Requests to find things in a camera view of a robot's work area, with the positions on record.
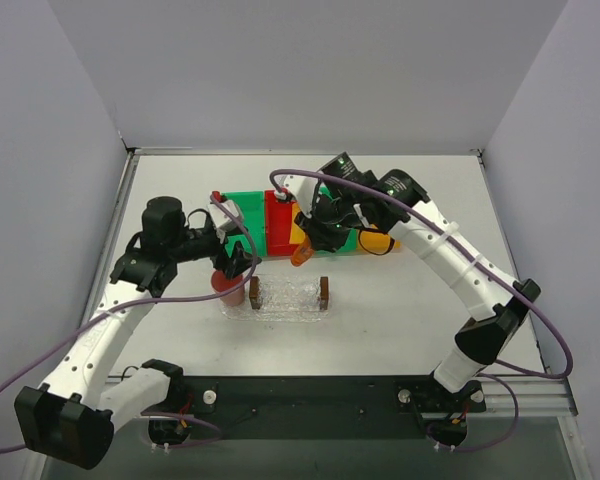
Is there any pink plastic cup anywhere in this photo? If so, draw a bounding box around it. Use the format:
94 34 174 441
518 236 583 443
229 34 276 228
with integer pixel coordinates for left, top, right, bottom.
210 270 245 307

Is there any orange toothpaste tube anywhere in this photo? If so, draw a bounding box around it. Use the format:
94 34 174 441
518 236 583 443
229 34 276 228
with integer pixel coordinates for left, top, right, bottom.
290 235 315 267

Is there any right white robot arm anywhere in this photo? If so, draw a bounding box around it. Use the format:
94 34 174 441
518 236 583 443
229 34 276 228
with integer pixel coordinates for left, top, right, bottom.
281 153 541 394

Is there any yellow toothpaste tube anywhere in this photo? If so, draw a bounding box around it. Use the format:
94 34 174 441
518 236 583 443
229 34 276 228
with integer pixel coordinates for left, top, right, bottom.
289 223 306 245

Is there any clear textured glass tray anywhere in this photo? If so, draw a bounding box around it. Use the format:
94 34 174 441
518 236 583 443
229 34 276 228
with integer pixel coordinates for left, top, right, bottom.
220 274 329 323

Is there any right green plastic bin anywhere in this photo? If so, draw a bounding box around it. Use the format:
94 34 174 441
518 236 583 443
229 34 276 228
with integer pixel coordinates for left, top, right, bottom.
319 185 357 254

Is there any green plastic bin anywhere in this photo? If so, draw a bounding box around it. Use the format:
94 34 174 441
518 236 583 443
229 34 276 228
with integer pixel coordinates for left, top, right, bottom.
319 185 357 254
224 191 267 258

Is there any red plastic bin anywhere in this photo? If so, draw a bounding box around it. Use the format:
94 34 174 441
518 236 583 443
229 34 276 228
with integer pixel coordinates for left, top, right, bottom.
264 190 299 257

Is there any orange plastic bin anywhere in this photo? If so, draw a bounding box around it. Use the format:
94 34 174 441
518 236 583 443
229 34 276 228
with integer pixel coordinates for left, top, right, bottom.
356 225 401 256

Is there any left green plastic bin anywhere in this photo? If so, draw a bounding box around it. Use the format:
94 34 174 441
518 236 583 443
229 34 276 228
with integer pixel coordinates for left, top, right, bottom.
224 191 267 258

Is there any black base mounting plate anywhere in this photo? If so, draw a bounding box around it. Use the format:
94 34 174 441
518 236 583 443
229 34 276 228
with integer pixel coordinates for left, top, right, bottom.
148 375 486 445

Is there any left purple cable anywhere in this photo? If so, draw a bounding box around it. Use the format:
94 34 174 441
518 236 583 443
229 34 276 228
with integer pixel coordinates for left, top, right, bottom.
0 197 261 455

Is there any purple cable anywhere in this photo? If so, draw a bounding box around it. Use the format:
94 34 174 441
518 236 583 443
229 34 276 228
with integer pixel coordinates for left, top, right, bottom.
0 197 261 455
268 168 575 454

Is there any left brown tray handle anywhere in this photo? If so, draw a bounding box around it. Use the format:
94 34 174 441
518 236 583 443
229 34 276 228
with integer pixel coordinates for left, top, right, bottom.
248 276 262 310

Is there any brown tray handle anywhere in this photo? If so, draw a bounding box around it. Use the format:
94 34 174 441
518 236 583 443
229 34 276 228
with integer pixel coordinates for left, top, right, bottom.
319 276 330 311
248 276 262 310

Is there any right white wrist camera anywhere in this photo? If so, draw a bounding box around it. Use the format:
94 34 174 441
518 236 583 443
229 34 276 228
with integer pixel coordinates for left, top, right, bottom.
274 175 320 218

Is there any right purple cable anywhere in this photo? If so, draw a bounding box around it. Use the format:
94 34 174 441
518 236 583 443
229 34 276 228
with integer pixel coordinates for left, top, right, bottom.
268 168 575 454

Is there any right brown tray handle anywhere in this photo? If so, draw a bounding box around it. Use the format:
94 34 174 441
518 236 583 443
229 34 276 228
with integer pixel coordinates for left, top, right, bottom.
319 276 330 311

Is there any aluminium table edge rail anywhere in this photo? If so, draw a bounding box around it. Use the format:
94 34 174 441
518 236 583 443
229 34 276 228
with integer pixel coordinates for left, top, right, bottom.
130 149 488 206

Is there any front aluminium rail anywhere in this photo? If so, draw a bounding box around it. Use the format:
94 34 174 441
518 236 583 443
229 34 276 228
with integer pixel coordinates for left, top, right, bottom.
38 372 580 421

